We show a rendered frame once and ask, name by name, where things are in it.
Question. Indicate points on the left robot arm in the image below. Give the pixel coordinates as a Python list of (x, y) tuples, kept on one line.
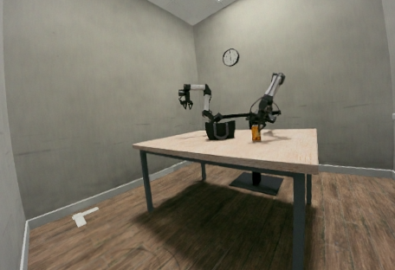
[(263, 106)]

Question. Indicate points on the black fabric bag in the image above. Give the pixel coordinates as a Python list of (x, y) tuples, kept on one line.
[(220, 130)]

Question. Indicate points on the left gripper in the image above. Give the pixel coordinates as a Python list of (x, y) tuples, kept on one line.
[(258, 120)]

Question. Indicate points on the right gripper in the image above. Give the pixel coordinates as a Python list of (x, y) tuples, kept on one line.
[(187, 100)]

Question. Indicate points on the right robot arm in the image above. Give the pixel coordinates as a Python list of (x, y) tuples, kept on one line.
[(207, 91)]

